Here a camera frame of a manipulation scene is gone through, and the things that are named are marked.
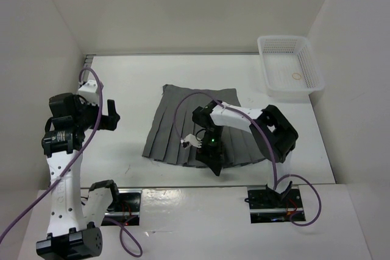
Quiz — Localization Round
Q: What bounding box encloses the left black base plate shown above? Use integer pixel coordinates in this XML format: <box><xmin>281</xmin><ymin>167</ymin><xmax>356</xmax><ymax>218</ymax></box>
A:
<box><xmin>102</xmin><ymin>188</ymin><xmax>142</xmax><ymax>226</ymax></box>

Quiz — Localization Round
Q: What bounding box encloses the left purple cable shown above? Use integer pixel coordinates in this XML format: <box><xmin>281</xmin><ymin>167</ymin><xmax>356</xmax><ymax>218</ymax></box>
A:
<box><xmin>0</xmin><ymin>66</ymin><xmax>143</xmax><ymax>257</ymax></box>

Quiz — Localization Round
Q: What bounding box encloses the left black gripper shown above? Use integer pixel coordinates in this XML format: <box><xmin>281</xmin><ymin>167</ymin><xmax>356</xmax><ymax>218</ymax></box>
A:
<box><xmin>74</xmin><ymin>94</ymin><xmax>119</xmax><ymax>130</ymax></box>

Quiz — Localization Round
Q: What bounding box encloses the rubber band in basket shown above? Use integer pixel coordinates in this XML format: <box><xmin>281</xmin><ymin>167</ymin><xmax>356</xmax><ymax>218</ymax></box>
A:
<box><xmin>292</xmin><ymin>72</ymin><xmax>302</xmax><ymax>80</ymax></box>

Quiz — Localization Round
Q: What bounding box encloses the grey pleated skirt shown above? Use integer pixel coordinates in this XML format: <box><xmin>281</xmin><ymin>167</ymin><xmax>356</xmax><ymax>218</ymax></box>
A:
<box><xmin>142</xmin><ymin>84</ymin><xmax>264</xmax><ymax>169</ymax></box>

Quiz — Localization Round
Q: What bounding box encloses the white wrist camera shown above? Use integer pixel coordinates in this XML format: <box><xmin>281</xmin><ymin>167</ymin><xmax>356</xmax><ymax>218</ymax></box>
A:
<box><xmin>180</xmin><ymin>134</ymin><xmax>202</xmax><ymax>149</ymax></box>
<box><xmin>77</xmin><ymin>80</ymin><xmax>99</xmax><ymax>105</ymax></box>

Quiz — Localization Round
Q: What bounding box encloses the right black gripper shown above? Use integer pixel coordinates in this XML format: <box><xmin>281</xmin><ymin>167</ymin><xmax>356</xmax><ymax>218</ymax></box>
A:
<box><xmin>196</xmin><ymin>125</ymin><xmax>225</xmax><ymax>176</ymax></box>

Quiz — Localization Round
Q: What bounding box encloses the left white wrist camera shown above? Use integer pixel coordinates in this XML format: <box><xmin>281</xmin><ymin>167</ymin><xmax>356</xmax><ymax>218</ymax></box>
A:
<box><xmin>77</xmin><ymin>80</ymin><xmax>99</xmax><ymax>105</ymax></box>

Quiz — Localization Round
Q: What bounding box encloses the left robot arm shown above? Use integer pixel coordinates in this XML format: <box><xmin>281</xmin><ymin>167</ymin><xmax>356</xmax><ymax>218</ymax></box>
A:
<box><xmin>36</xmin><ymin>92</ymin><xmax>121</xmax><ymax>259</ymax></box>

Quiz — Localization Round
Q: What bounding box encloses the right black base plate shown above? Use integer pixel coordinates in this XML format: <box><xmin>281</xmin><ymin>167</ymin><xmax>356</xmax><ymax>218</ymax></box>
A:
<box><xmin>244</xmin><ymin>187</ymin><xmax>306</xmax><ymax>223</ymax></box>

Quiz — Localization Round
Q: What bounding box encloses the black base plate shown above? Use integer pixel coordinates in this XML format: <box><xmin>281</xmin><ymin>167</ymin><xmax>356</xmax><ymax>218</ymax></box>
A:
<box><xmin>102</xmin><ymin>188</ymin><xmax>142</xmax><ymax>226</ymax></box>
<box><xmin>244</xmin><ymin>187</ymin><xmax>306</xmax><ymax>223</ymax></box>

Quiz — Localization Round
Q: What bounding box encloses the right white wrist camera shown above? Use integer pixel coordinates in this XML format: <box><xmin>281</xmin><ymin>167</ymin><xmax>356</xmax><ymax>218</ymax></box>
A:
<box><xmin>180</xmin><ymin>134</ymin><xmax>202</xmax><ymax>149</ymax></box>

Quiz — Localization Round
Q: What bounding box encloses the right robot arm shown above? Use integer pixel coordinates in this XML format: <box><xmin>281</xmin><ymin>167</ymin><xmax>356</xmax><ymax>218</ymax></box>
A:
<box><xmin>193</xmin><ymin>100</ymin><xmax>299</xmax><ymax>207</ymax></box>

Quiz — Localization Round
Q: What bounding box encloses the white plastic basket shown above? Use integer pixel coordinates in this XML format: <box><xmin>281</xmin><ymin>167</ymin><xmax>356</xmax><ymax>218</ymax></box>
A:
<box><xmin>257</xmin><ymin>35</ymin><xmax>325</xmax><ymax>99</ymax></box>

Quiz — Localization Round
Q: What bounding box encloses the aluminium table edge rail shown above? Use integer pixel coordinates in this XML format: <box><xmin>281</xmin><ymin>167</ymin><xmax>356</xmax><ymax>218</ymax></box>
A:
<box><xmin>83</xmin><ymin>54</ymin><xmax>95</xmax><ymax>68</ymax></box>

